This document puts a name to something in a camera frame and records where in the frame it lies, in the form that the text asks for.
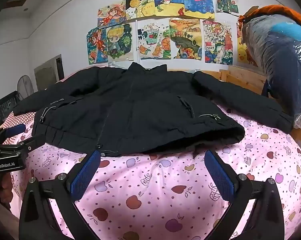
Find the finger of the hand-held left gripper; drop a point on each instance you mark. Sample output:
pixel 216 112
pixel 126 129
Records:
pixel 31 142
pixel 15 128

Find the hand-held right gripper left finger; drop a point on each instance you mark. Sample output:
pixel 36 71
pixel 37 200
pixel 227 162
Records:
pixel 86 175

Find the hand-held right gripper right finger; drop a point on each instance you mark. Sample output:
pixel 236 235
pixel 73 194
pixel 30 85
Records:
pixel 219 175

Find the black padded jacket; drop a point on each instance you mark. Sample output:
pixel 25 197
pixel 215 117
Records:
pixel 140 110

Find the person's left forearm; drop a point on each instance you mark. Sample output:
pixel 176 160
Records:
pixel 1 217

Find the clear plastic bag of clothes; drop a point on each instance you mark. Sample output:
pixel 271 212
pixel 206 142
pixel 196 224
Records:
pixel 283 62

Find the person's left hand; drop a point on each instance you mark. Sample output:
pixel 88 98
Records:
pixel 3 187

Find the red checked blanket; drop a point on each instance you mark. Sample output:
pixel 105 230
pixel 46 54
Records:
pixel 20 117

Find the black plastic crate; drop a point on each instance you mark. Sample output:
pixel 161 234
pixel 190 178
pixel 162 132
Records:
pixel 8 103

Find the electric fan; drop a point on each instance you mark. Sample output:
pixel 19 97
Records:
pixel 24 86

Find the pink apple print bedsheet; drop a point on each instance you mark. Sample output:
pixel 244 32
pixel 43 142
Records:
pixel 153 192

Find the orange cloth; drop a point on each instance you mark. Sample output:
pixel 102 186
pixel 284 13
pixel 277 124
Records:
pixel 278 10

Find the wooden bed frame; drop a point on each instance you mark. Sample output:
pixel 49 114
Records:
pixel 243 80

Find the group of colourful wall drawings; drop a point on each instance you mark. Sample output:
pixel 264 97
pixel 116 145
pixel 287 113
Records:
pixel 153 40

